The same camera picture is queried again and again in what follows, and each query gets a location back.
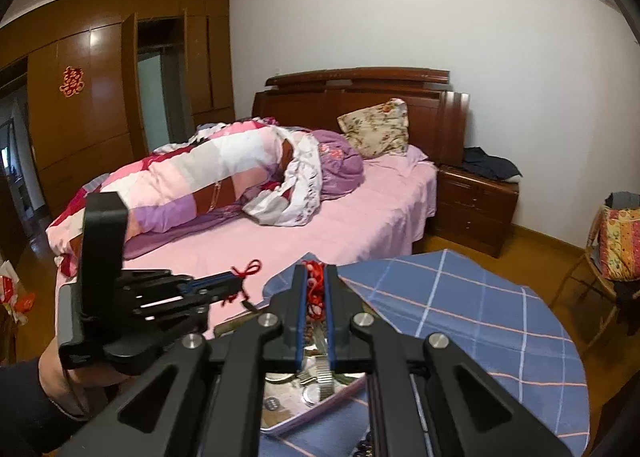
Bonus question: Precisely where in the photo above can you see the purple blanket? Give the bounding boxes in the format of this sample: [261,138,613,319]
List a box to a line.
[304,129,366,200]

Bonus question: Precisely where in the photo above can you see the wooden bed headboard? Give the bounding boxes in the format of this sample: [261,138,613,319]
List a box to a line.
[251,66,472,166]

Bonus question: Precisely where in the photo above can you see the pink patchwork quilt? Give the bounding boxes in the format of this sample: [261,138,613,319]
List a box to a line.
[46,117,324,279]

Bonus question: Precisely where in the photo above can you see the person's left hand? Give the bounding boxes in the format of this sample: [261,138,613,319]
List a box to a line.
[38,339,132,419]

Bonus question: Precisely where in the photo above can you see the dark folded clothes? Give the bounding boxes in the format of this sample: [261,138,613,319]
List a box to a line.
[460,145,523,183]

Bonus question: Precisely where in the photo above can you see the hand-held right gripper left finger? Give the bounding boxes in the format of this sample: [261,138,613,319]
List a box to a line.
[57,262,308,457]

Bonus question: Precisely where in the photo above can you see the red paper wall decoration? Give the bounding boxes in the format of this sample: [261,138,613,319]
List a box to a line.
[58,65,85,99]

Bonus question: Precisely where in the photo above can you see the red string bracelet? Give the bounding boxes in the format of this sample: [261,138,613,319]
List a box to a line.
[219,258,329,324]

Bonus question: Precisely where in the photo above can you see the printed paper leaflet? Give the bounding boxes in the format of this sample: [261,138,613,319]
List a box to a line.
[261,371,367,427]

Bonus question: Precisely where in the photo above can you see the metal watch band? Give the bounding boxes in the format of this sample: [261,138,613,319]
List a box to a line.
[299,346,347,402]

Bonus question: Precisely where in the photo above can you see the floral pillow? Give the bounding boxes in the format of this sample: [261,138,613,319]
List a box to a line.
[336,97,412,159]

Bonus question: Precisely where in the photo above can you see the wooden wardrobe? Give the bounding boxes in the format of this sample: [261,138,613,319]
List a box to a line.
[0,0,237,260]

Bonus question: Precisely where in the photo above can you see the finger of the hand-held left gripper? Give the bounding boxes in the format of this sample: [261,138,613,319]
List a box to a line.
[120,268,242,295]
[130,287,241,324]

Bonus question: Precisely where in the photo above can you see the wooden nightstand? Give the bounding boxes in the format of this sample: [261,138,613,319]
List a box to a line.
[432,164,520,259]

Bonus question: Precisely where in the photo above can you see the rectangular metal tin box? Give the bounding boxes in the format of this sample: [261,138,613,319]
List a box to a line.
[212,306,369,439]

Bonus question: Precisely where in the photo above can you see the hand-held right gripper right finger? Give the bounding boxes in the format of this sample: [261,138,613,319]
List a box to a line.
[322,262,574,457]

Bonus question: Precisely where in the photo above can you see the wicker chair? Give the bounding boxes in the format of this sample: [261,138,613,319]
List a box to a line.
[549,191,640,354]

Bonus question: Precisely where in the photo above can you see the colourful patterned cushion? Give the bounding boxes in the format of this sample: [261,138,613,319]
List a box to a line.
[597,204,640,284]

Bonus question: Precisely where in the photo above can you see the dark bead bracelet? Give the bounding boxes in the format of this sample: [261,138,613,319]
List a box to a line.
[353,429,376,457]

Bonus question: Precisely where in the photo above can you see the blue checked tablecloth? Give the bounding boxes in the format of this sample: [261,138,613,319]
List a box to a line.
[260,248,592,457]

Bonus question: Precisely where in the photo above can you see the person's left forearm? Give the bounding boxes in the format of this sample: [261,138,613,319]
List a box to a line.
[0,356,103,457]

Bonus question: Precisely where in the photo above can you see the red and white bag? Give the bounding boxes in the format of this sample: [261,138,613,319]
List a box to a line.
[0,259,37,327]

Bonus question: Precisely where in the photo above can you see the wooden bed with pink sheet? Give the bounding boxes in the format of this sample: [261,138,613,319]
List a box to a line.
[54,146,439,334]

